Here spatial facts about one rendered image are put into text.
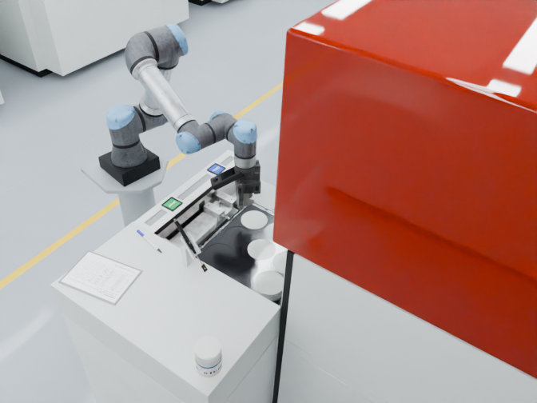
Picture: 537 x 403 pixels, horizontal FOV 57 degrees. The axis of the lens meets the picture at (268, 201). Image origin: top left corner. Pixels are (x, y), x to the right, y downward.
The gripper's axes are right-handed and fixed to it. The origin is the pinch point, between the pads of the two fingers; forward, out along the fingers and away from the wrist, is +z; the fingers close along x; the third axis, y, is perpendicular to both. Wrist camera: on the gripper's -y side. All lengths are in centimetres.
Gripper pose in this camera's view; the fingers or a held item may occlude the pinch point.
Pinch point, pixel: (238, 207)
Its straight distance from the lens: 183.4
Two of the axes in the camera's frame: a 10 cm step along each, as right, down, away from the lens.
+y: 9.8, -1.0, 1.8
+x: -2.0, -6.6, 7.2
